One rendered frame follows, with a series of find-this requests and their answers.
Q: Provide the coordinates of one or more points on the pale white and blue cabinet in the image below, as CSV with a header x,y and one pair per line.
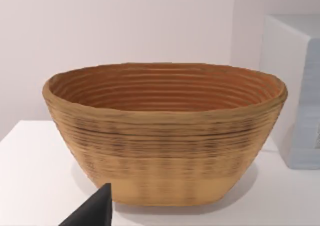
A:
x,y
297,91

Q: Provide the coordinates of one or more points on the woven wooden basket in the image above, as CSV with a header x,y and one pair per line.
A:
x,y
165,141

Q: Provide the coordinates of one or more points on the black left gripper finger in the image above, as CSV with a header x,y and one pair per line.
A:
x,y
97,208

